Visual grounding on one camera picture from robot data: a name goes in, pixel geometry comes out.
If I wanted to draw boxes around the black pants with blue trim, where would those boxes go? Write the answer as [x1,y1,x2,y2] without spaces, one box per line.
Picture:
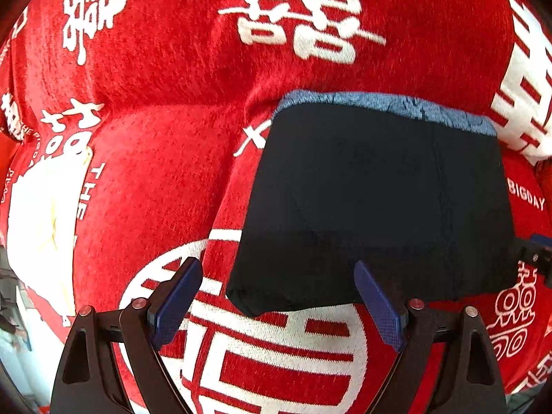
[226,91,518,317]

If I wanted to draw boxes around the red wedding bedspread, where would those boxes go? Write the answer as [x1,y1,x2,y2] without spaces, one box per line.
[1,0,551,413]

